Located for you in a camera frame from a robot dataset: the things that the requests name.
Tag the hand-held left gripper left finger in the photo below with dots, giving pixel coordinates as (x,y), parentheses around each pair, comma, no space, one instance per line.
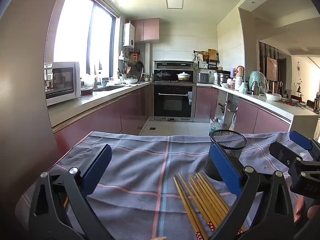
(100,165)

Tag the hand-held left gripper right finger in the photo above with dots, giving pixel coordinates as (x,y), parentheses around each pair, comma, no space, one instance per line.
(225,170)

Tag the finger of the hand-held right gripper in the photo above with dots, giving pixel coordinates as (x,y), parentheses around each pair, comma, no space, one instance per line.
(301,140)
(282,152)

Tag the black mesh utensil holder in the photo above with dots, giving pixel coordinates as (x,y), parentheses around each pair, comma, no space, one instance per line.
(230,142)

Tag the bunch of wooden chopsticks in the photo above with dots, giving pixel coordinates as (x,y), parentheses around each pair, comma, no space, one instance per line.
(200,200)

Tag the person's right hand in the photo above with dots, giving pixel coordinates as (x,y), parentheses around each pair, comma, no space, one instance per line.
(300,207)

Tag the grey checked cloth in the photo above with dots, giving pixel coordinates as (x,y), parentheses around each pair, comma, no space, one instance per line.
(140,170)

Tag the cooking oil bottle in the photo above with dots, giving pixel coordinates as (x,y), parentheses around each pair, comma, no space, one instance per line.
(215,127)

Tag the pink base cabinets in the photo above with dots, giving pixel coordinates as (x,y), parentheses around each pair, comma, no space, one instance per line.
(250,117)
(107,120)

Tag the white plastic bag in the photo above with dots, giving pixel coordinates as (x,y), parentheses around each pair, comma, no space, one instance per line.
(273,97)

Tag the white kitchen countertop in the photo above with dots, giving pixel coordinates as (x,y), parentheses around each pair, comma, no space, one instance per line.
(75,105)

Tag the steel thermos bottle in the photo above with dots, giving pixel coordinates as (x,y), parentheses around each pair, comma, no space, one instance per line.
(255,90)

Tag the dark red bowl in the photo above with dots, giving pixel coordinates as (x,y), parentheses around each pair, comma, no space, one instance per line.
(87,91)

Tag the white plastic bottle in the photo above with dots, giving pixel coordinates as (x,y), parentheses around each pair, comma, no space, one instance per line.
(243,88)

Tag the green kitchen appliance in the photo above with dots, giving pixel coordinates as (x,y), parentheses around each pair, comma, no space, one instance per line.
(257,78)

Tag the steel kitchen sink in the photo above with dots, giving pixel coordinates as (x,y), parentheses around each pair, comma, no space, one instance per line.
(108,88)

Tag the black built-in oven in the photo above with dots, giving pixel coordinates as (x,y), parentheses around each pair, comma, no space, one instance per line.
(173,102)

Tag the white bowl with food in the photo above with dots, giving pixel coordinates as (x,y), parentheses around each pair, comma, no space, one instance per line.
(130,81)

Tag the pink kettle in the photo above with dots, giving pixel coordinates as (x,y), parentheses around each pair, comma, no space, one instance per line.
(240,72)

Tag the white microwave oven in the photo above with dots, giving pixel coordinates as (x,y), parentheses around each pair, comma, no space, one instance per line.
(62,82)

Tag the stainless steel pot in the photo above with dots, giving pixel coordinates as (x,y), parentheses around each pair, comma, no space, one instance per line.
(222,78)

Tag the purple cup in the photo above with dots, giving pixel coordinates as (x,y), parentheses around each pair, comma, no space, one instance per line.
(233,73)

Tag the silver rice cooker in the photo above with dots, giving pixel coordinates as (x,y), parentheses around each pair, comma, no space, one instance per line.
(203,78)

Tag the white casserole pot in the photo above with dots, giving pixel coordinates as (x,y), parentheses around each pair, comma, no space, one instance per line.
(184,77)

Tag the hanging black frying pan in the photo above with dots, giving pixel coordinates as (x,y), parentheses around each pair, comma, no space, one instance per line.
(140,67)

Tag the black pot with glass lid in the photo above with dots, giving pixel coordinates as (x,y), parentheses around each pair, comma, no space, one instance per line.
(163,76)

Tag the wooden cutting board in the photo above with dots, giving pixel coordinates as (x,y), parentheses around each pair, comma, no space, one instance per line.
(212,54)

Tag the black range hood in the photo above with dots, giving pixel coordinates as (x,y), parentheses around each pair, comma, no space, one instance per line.
(173,65)

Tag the large kitchen window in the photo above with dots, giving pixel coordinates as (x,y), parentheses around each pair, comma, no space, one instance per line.
(75,30)

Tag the round wall clock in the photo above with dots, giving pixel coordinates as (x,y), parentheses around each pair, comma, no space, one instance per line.
(300,66)

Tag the brown wall picture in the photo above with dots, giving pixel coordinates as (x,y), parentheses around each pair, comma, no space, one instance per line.
(271,68)

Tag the black wall rack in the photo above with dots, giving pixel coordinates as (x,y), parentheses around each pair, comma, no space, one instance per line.
(212,63)

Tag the white wall water heater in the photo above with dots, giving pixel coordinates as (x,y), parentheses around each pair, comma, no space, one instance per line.
(129,35)

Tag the pink wall cabinet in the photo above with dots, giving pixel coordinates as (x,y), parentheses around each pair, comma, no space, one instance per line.
(147,30)

